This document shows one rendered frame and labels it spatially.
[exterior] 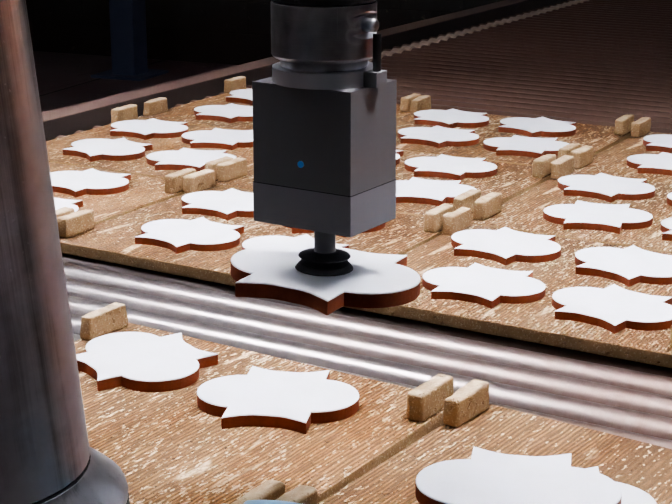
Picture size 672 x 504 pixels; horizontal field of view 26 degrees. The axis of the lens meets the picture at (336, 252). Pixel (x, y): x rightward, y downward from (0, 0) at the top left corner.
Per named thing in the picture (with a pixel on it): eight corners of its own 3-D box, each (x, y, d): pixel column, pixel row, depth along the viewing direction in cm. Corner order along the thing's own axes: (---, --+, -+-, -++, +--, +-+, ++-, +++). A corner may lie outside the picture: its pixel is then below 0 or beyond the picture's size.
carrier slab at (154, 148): (210, 193, 216) (209, 165, 215) (1, 162, 236) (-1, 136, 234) (329, 150, 245) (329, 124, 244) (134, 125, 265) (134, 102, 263)
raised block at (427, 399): (422, 425, 129) (422, 396, 128) (403, 420, 130) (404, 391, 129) (454, 403, 134) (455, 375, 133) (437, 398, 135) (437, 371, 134)
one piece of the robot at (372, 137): (424, 24, 105) (421, 241, 110) (321, 16, 110) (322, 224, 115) (353, 40, 98) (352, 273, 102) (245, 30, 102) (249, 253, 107)
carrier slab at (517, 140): (565, 178, 225) (566, 150, 224) (334, 150, 244) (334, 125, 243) (636, 137, 255) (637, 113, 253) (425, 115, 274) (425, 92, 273)
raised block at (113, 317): (91, 342, 149) (90, 318, 148) (77, 339, 150) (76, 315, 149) (130, 326, 154) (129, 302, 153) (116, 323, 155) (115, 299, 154)
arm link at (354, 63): (309, -8, 108) (404, -1, 103) (309, 54, 109) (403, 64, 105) (249, 2, 101) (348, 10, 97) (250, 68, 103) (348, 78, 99)
